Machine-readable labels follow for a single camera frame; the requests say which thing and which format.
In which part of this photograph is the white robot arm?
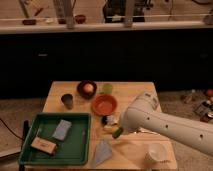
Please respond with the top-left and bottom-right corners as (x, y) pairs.
(119, 92), (213, 156)

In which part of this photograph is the green pepper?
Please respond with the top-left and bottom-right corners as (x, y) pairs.
(112, 127), (124, 139)

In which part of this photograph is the wooden table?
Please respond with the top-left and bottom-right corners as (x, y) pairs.
(24, 80), (179, 171)

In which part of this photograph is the white dish brush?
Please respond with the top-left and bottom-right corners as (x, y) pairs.
(101, 115), (118, 126)

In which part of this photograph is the dark red dish on shelf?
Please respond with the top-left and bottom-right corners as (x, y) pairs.
(22, 19), (36, 25)

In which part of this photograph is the blue sponge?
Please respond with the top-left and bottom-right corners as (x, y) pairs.
(52, 120), (72, 141)

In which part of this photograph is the green cup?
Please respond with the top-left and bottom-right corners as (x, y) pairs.
(102, 83), (113, 94)

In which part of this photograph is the blue folded cloth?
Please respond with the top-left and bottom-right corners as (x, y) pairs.
(92, 139), (112, 168)

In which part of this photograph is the orange egg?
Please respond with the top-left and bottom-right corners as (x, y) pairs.
(83, 83), (93, 93)

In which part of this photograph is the dark grey cup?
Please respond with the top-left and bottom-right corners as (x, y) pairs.
(61, 94), (73, 109)

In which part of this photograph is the brown wooden block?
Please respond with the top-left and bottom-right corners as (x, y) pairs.
(31, 137), (57, 155)

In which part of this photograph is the dark brown bowl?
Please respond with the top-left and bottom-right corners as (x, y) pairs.
(77, 80), (97, 99)

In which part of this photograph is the green plastic tray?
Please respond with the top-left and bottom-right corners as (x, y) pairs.
(18, 112), (92, 167)

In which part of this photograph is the small red bowl on shelf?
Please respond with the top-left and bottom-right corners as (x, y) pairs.
(75, 14), (86, 24)

